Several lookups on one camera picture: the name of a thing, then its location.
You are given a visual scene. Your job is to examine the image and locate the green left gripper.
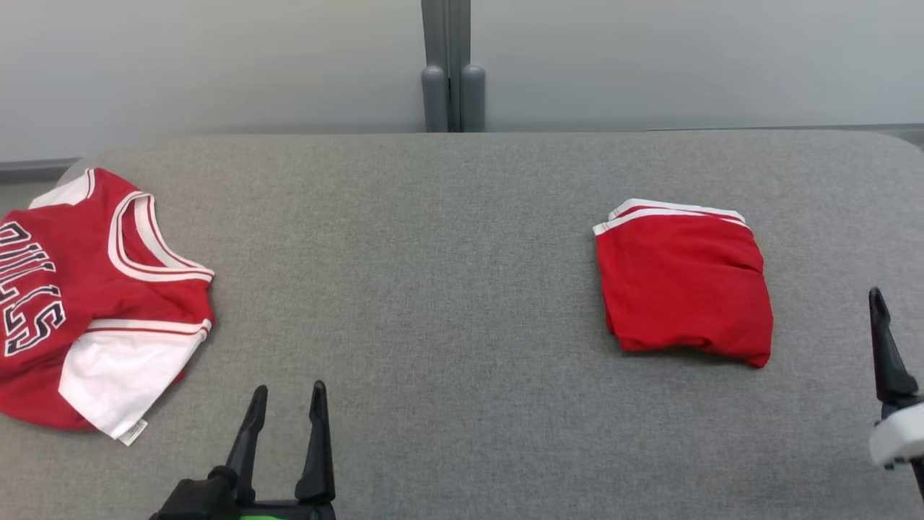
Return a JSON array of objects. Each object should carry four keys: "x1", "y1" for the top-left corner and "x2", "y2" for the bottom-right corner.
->
[{"x1": 148, "y1": 381, "x2": 338, "y2": 520}]

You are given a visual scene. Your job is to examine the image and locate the grey partition post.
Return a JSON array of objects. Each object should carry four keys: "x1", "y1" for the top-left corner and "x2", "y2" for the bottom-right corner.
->
[{"x1": 421, "y1": 0, "x2": 486, "y2": 133}]

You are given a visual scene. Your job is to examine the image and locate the red Bulls jersey white sleeves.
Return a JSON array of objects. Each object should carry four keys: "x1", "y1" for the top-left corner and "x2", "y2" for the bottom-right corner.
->
[{"x1": 0, "y1": 168, "x2": 216, "y2": 446}]

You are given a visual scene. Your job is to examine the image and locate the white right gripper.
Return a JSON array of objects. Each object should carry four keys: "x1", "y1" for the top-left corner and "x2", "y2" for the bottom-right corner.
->
[{"x1": 868, "y1": 287, "x2": 924, "y2": 506}]

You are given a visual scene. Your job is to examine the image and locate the grey fabric sofa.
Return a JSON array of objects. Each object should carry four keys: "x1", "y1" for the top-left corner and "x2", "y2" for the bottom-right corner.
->
[{"x1": 0, "y1": 130, "x2": 924, "y2": 520}]

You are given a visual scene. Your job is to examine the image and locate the red shorts with white trim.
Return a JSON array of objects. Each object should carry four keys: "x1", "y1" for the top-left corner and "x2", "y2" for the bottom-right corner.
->
[{"x1": 592, "y1": 198, "x2": 775, "y2": 369}]

